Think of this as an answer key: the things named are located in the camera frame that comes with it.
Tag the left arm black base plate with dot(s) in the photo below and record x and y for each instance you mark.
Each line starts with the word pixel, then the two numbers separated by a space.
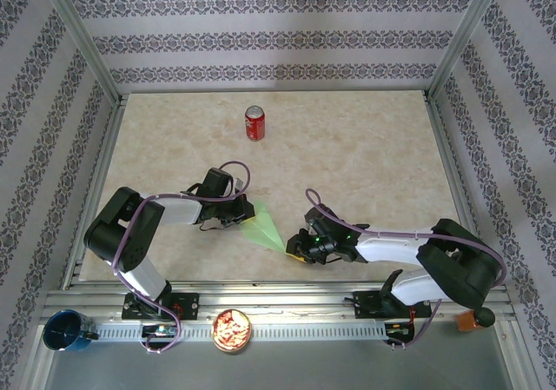
pixel 187 305

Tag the aluminium side rail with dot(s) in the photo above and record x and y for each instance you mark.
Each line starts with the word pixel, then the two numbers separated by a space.
pixel 459 190
pixel 97 168

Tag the red soda can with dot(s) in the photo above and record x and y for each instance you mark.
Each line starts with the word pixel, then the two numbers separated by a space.
pixel 255 125

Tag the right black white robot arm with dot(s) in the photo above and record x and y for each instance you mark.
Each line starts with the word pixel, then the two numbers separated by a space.
pixel 391 249

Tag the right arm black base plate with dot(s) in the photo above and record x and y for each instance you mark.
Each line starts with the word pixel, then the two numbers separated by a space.
pixel 369 305

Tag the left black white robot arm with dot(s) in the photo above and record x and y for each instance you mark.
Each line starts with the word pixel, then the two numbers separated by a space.
pixel 182 212

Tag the aluminium frame post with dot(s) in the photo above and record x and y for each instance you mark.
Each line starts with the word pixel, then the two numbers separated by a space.
pixel 464 38
pixel 81 38

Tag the dark blue mug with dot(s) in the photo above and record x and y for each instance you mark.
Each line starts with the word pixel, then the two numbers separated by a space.
pixel 65 331

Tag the open tin with food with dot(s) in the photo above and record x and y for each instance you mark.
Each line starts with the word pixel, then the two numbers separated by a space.
pixel 231 331

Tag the aluminium front rail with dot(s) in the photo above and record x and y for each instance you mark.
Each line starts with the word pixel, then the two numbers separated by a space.
pixel 282 299

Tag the brown jar with black lid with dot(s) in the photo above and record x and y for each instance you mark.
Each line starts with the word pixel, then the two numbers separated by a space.
pixel 465 322

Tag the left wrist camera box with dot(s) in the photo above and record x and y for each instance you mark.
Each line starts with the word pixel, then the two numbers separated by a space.
pixel 238 183

